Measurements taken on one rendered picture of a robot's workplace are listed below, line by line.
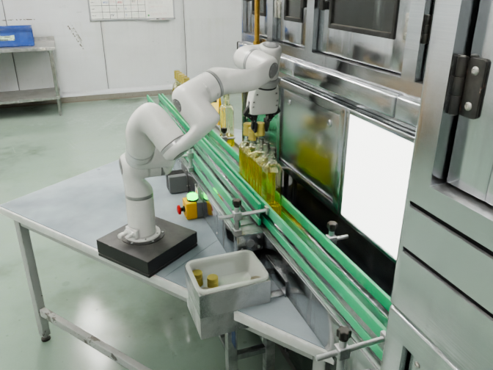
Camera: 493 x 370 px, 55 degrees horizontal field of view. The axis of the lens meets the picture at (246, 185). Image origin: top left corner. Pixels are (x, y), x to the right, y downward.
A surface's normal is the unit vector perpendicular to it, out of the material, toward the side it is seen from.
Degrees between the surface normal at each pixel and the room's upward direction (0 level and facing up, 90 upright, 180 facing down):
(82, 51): 90
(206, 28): 90
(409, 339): 90
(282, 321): 0
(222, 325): 90
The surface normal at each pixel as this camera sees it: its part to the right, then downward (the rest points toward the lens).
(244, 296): 0.35, 0.37
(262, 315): 0.00, -0.91
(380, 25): -0.94, 0.14
